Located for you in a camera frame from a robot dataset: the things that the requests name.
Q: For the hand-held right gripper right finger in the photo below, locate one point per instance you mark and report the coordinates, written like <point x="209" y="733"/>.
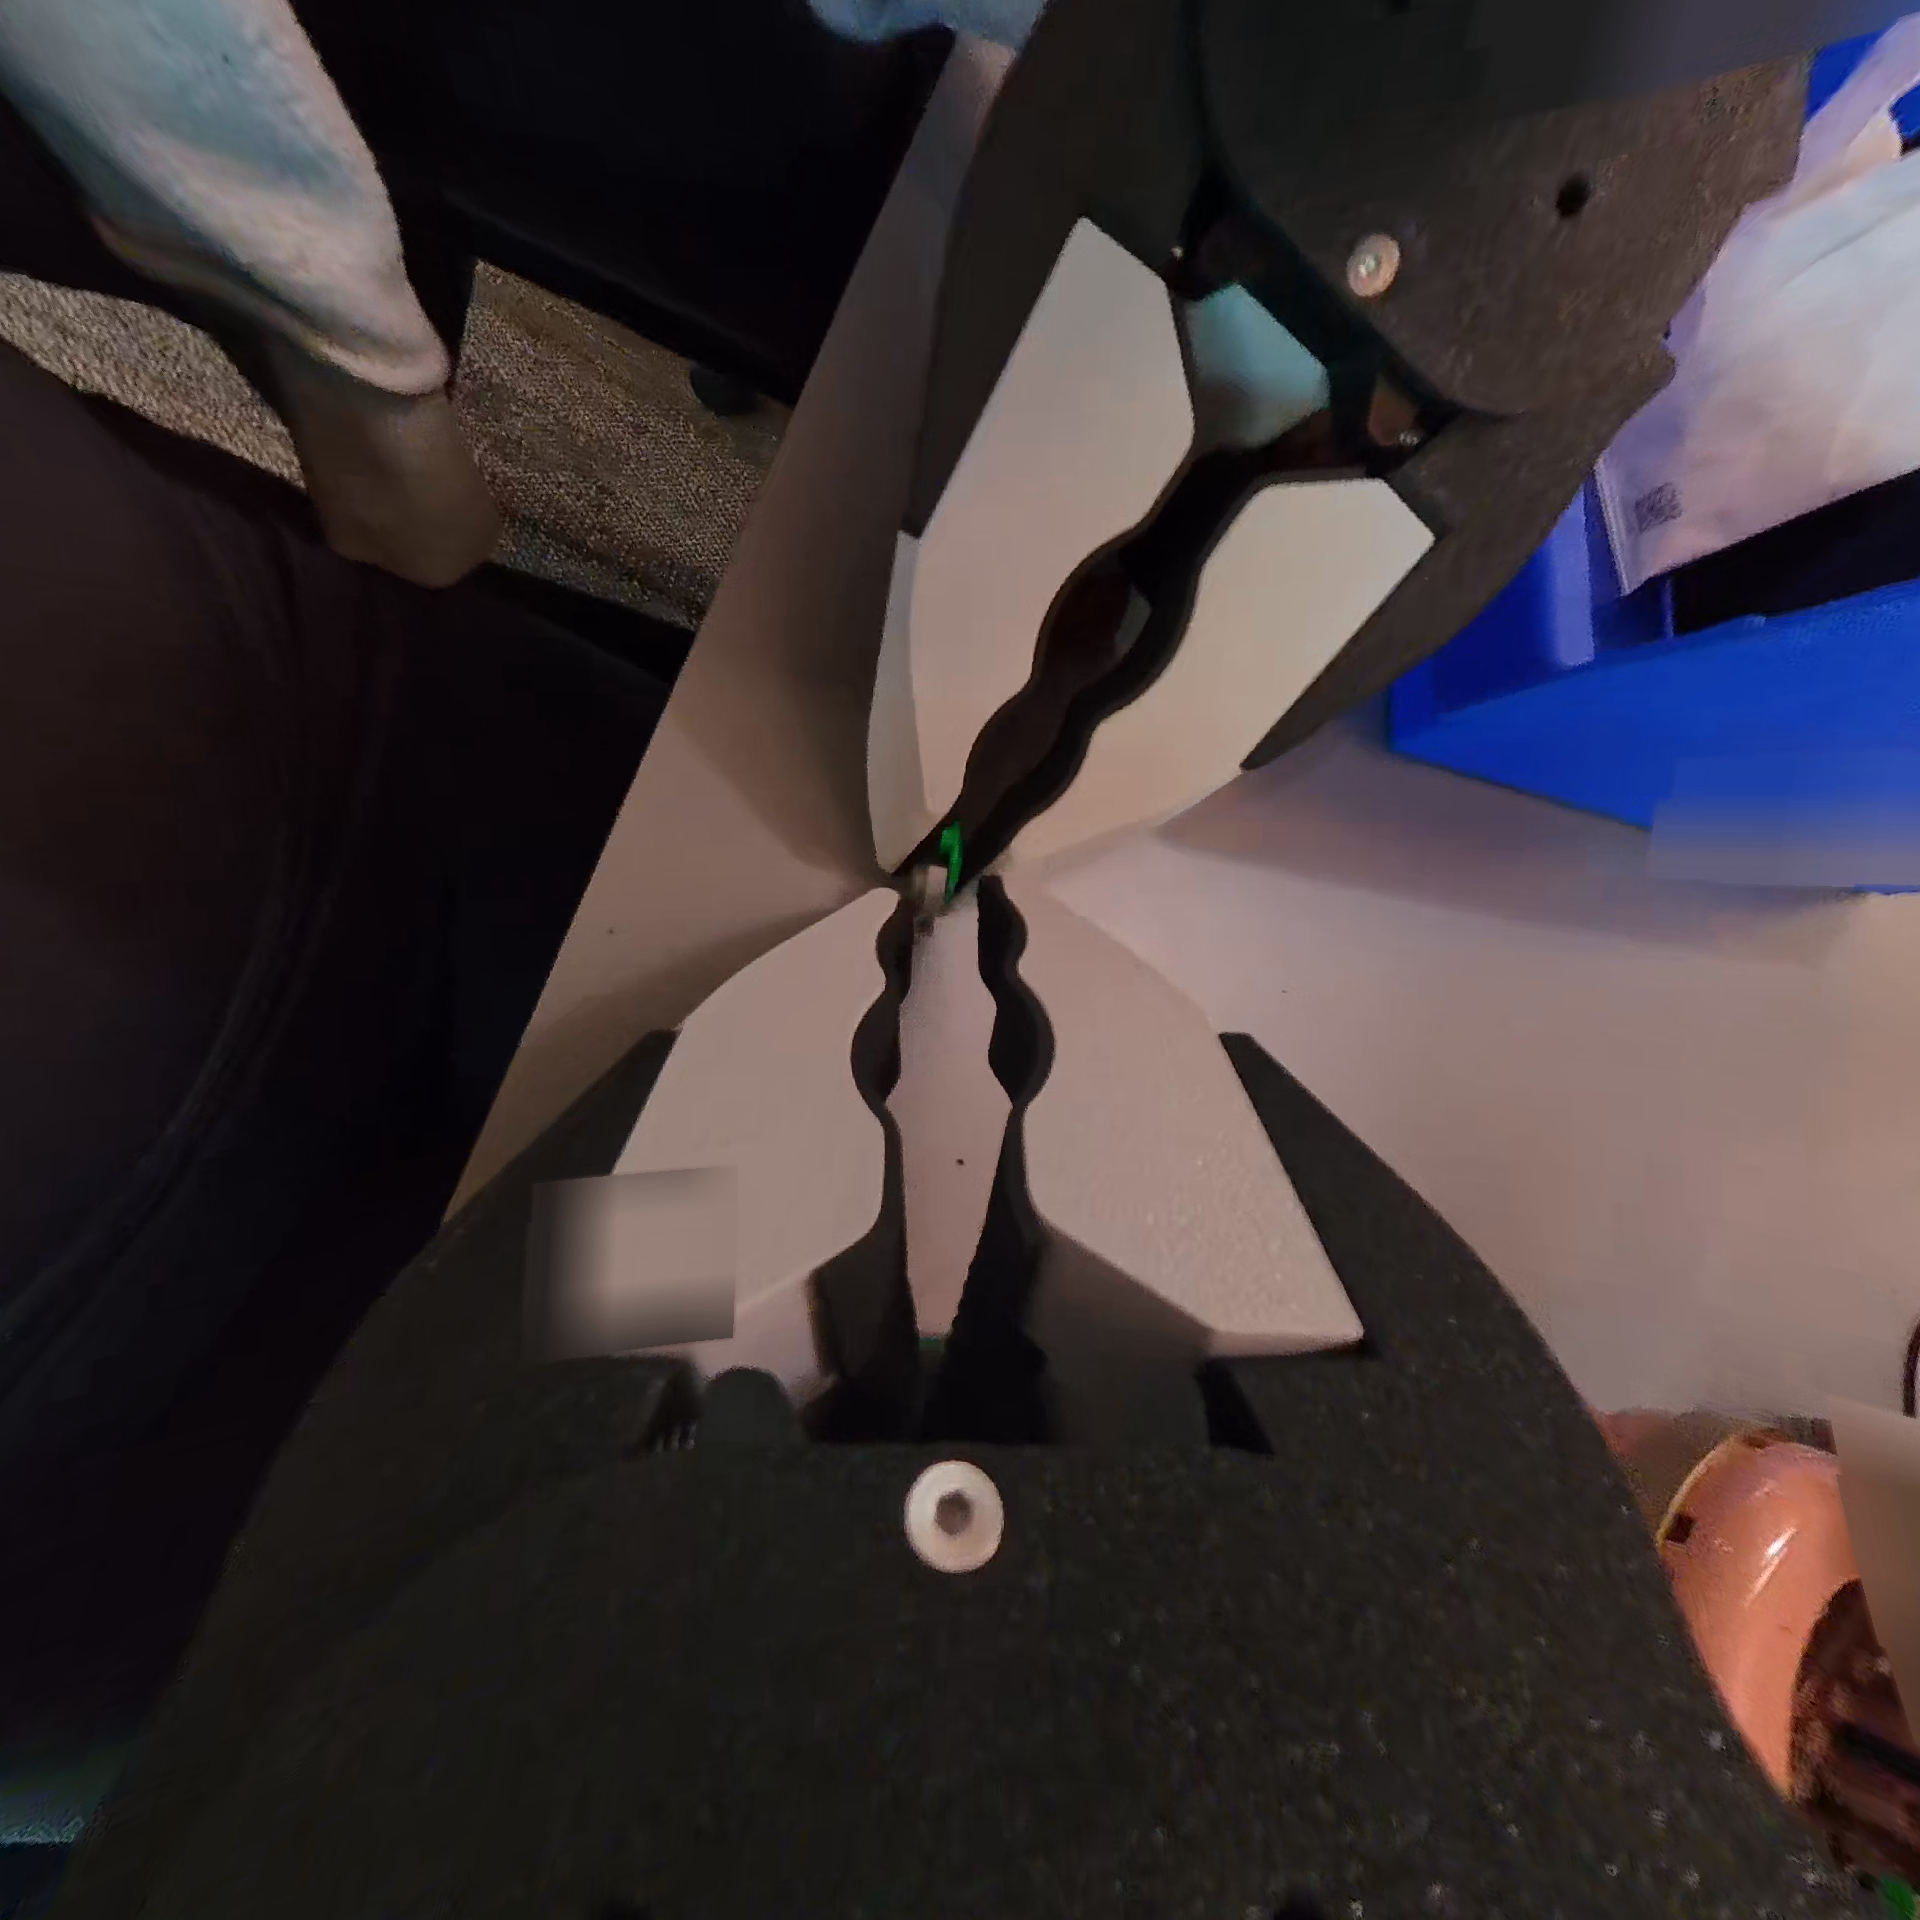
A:
<point x="1170" y="1171"/>

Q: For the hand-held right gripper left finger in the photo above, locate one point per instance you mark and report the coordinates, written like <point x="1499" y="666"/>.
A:
<point x="781" y="1048"/>

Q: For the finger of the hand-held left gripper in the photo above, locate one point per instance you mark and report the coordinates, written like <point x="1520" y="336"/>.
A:
<point x="1292" y="598"/>
<point x="1035" y="451"/>

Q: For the small green white toy piece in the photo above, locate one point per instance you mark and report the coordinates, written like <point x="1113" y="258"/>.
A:
<point x="949" y="863"/>

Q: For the pink toy flower pot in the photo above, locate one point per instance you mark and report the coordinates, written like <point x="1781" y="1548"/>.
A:
<point x="1748" y="1590"/>

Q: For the blue storage bin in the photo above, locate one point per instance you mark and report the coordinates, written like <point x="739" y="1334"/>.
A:
<point x="1529" y="707"/>

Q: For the white plastic bag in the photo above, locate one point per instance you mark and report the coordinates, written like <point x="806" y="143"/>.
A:
<point x="1770" y="377"/>

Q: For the person's legs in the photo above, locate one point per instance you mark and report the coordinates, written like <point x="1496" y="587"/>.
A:
<point x="227" y="973"/>

